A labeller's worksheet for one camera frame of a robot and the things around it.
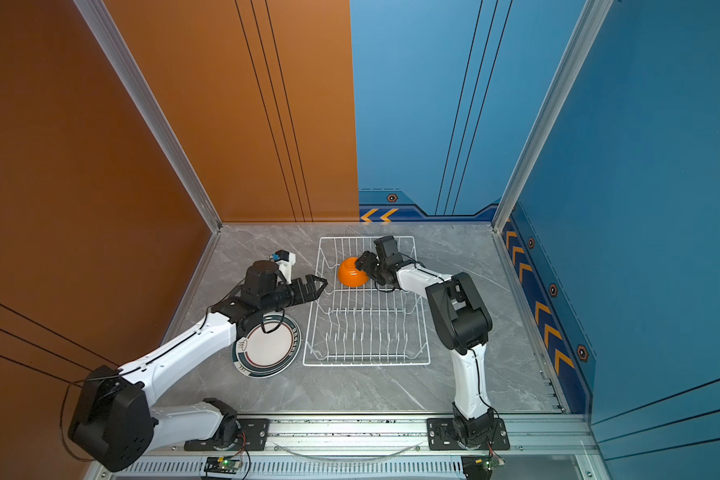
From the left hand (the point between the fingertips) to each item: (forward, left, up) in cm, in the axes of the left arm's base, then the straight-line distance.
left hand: (318, 282), depth 82 cm
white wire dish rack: (-6, -12, -14) cm, 20 cm away
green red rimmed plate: (-13, +15, -14) cm, 24 cm away
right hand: (+14, -11, -12) cm, 22 cm away
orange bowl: (+12, -7, -13) cm, 19 cm away
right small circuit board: (-40, -41, -17) cm, 60 cm away
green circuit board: (-40, +21, -19) cm, 49 cm away
